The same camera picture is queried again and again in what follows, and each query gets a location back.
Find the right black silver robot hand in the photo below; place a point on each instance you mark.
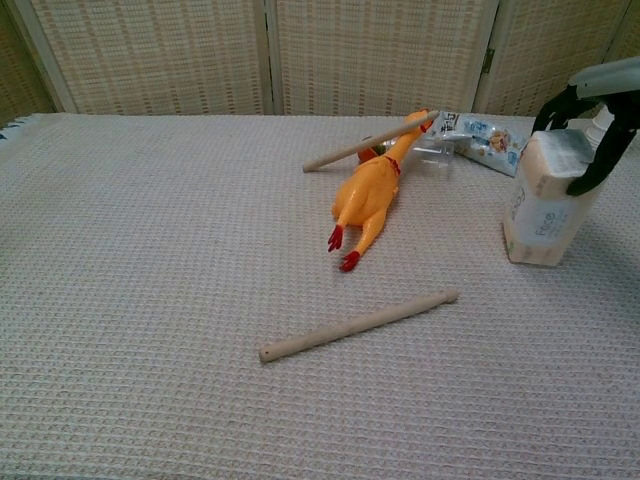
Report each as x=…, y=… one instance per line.
x=607, y=82

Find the white tissue pack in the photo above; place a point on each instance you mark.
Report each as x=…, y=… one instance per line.
x=547, y=200

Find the stack of white paper cups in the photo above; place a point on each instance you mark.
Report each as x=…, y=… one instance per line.
x=599, y=125

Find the woven folding screen panel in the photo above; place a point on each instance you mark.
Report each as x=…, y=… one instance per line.
x=150, y=55
x=380, y=55
x=17, y=70
x=627, y=35
x=545, y=55

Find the metal screen hinge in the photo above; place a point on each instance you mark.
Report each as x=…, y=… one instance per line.
x=490, y=61

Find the white blue snack bag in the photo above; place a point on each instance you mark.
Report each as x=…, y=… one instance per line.
x=480, y=137

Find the clear plastic container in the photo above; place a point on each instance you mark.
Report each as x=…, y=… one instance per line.
x=435, y=155

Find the small orange green toy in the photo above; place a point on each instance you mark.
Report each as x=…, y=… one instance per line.
x=369, y=152

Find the plain wooden stick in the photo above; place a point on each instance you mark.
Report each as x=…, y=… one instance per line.
x=360, y=145

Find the yellow rubber chicken toy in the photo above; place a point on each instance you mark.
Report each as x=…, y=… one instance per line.
x=367, y=197

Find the wooden stick with knob end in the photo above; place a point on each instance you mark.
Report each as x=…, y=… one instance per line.
x=360, y=326

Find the beige woven tablecloth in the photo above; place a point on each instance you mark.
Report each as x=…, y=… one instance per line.
x=175, y=300

